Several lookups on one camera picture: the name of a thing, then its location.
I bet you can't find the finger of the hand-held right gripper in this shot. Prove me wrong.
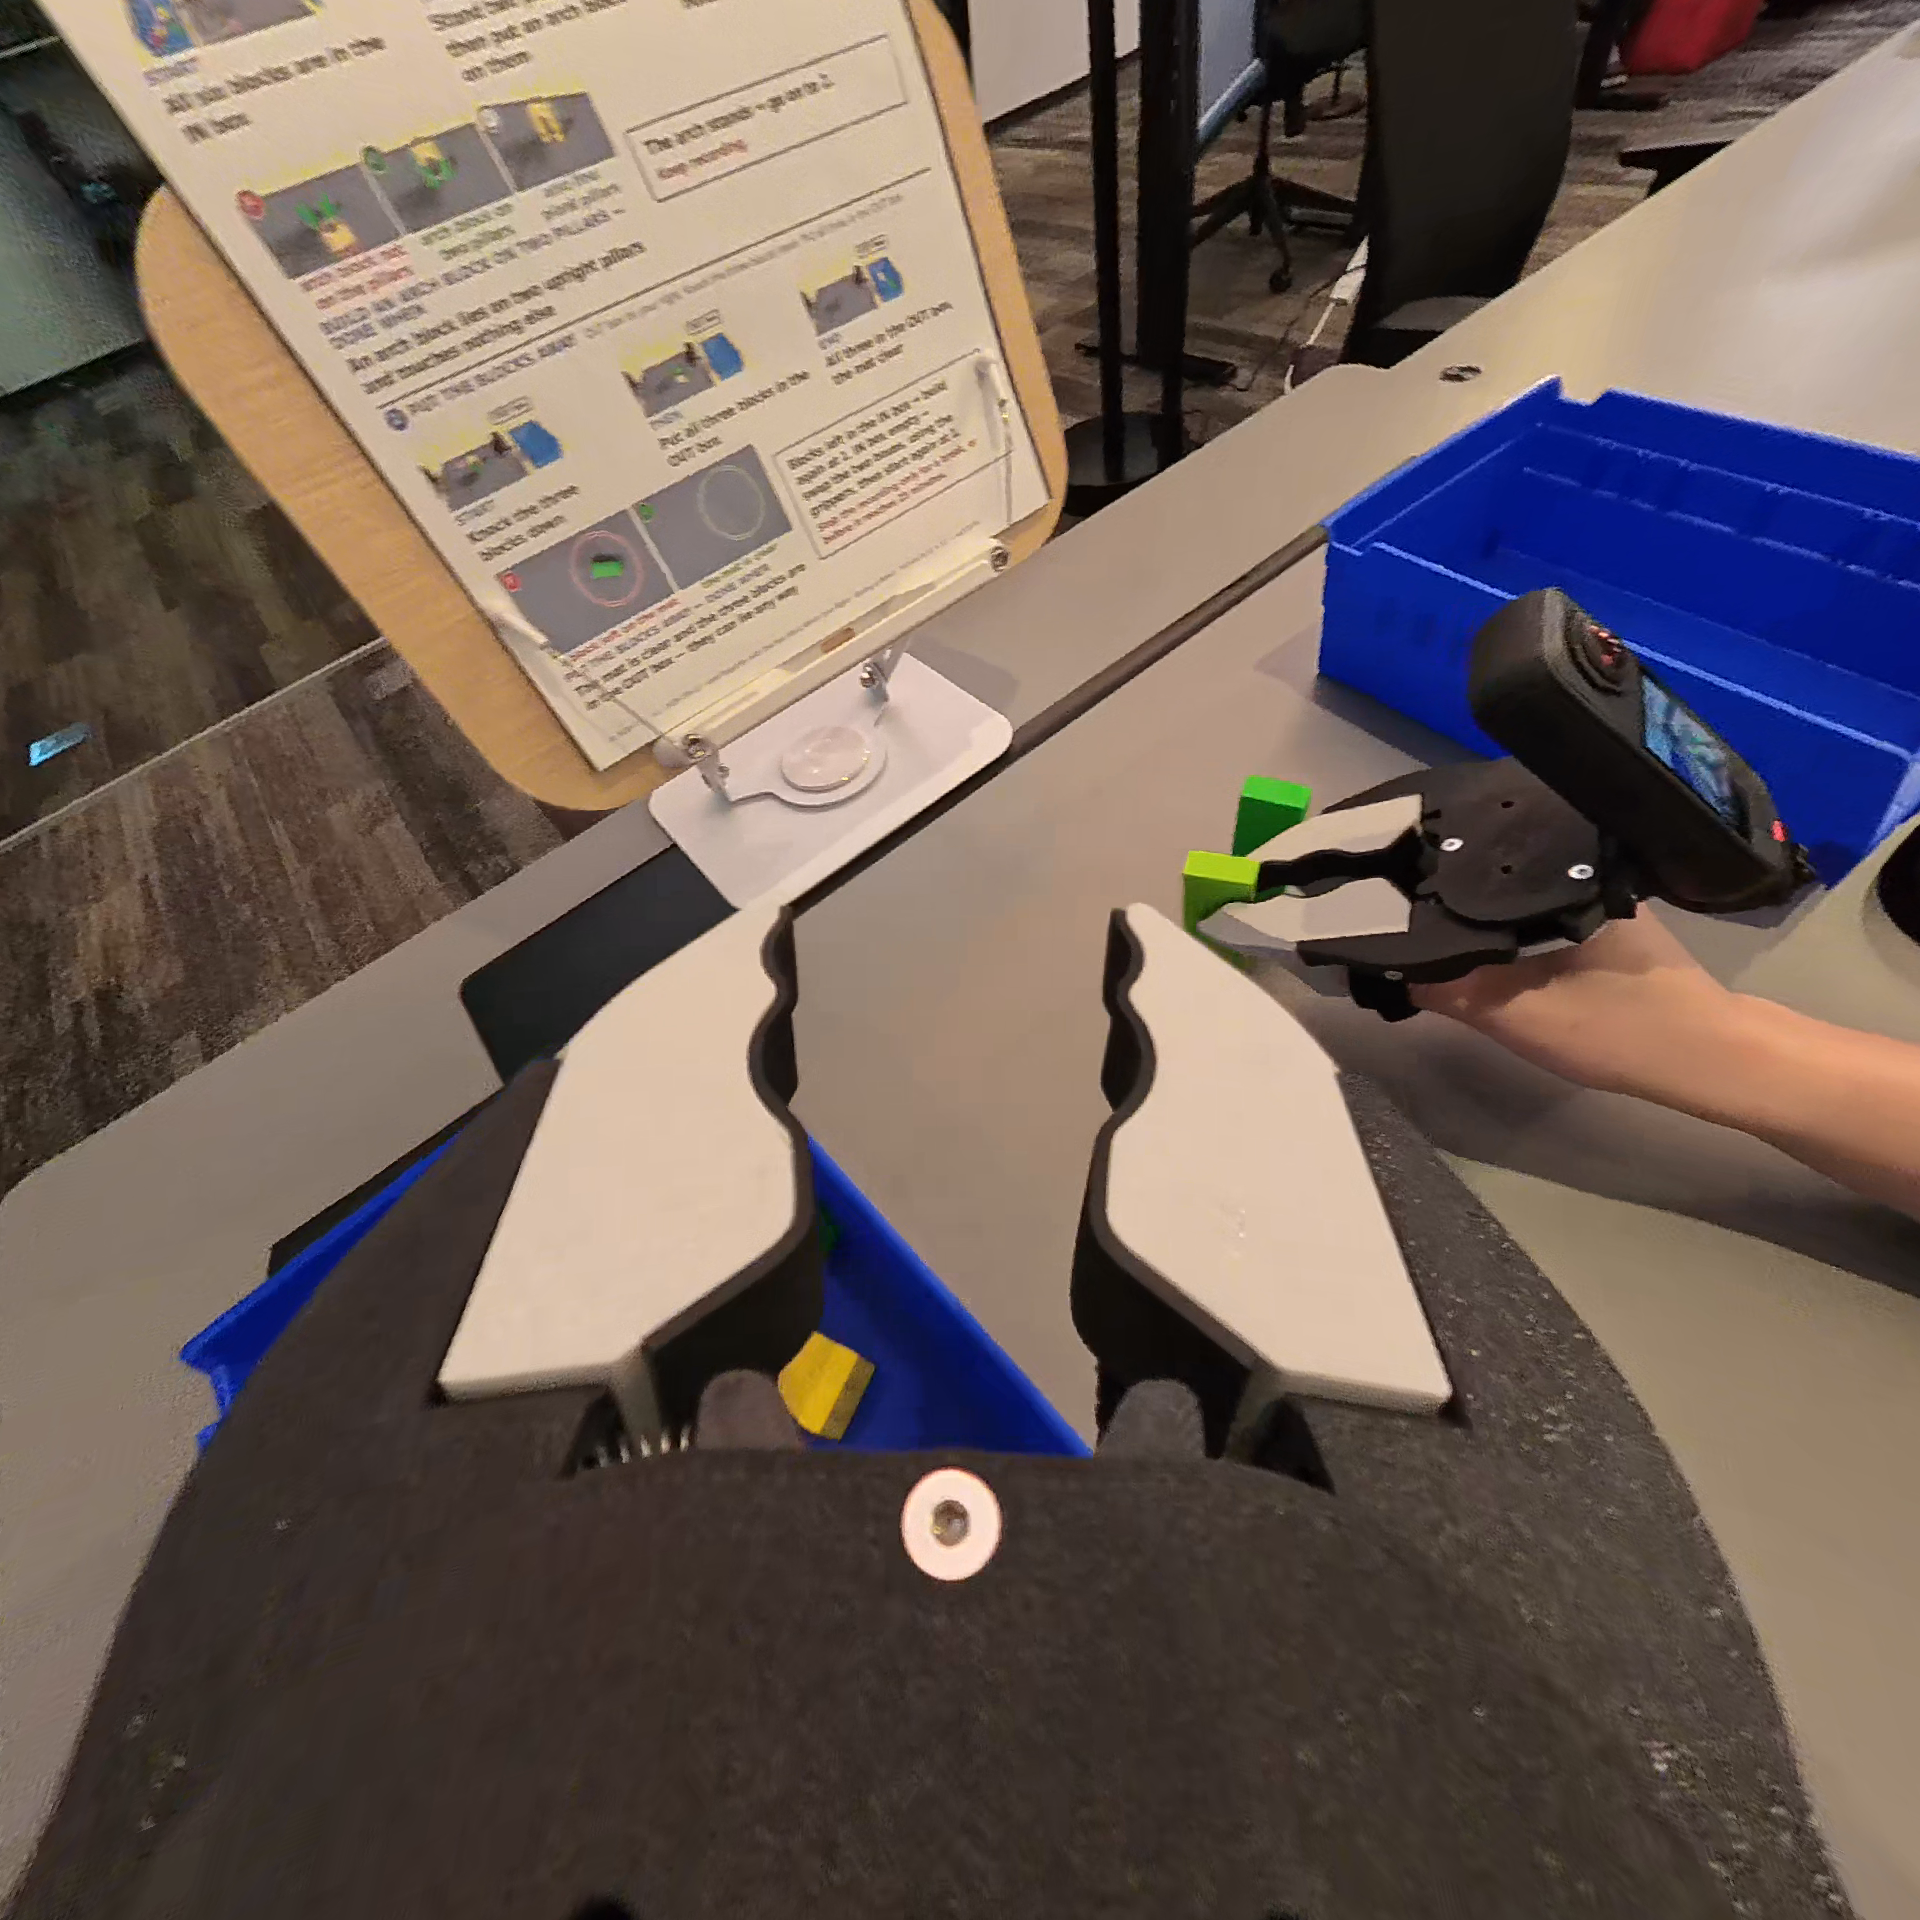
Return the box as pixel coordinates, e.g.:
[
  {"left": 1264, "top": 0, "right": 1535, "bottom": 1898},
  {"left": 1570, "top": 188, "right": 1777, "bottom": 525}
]
[
  {"left": 1242, "top": 790, "right": 1432, "bottom": 905},
  {"left": 1199, "top": 873, "right": 1424, "bottom": 971}
]

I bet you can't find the black partition panel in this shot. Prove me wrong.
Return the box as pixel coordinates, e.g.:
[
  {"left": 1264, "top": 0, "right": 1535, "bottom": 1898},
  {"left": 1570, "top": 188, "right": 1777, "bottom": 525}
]
[{"left": 1336, "top": 0, "right": 1581, "bottom": 367}]

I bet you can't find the person's right hand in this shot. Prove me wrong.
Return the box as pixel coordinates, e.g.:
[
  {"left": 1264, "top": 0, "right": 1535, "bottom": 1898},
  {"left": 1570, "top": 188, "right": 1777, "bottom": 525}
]
[{"left": 1410, "top": 903, "right": 1730, "bottom": 1070}]

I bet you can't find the black round floor lamp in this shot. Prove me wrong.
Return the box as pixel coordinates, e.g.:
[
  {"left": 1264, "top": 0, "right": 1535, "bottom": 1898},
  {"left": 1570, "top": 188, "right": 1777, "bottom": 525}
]
[{"left": 1066, "top": 0, "right": 1242, "bottom": 484}]

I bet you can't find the yellow arch block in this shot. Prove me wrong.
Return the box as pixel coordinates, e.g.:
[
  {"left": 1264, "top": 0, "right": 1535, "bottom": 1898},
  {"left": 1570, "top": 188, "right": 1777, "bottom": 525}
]
[{"left": 777, "top": 1333, "right": 879, "bottom": 1438}]

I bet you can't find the person's right forearm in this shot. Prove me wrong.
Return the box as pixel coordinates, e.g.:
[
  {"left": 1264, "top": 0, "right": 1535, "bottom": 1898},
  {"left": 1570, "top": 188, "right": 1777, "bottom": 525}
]
[{"left": 1688, "top": 975, "right": 1920, "bottom": 1190}]

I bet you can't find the blue plastic bin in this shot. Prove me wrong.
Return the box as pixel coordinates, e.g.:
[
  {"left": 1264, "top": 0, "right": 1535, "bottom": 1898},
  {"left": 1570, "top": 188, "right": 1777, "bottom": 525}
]
[
  {"left": 181, "top": 1131, "right": 1093, "bottom": 1460},
  {"left": 1317, "top": 375, "right": 1920, "bottom": 887}
]

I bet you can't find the printed instruction board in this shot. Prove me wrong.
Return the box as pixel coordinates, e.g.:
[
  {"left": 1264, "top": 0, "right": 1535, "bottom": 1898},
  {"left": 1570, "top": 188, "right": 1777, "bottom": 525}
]
[{"left": 31, "top": 0, "right": 1051, "bottom": 774}]

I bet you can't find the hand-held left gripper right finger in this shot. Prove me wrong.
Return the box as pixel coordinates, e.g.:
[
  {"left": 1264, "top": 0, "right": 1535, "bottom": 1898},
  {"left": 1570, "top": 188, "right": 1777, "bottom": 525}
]
[{"left": 1070, "top": 903, "right": 1457, "bottom": 1455}]

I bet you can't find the white power cable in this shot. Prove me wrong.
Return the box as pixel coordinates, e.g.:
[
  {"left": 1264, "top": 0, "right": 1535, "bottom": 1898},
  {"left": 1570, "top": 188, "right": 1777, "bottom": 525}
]
[{"left": 1287, "top": 257, "right": 1370, "bottom": 396}]

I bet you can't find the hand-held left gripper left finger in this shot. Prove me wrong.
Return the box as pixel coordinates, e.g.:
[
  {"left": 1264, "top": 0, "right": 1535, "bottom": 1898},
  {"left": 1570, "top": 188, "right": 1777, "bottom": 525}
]
[{"left": 435, "top": 903, "right": 827, "bottom": 1454}]

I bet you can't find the black office chair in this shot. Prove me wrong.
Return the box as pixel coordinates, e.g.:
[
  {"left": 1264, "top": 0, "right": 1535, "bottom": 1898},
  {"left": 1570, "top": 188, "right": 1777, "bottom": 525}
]
[{"left": 1190, "top": 52, "right": 1370, "bottom": 298}]

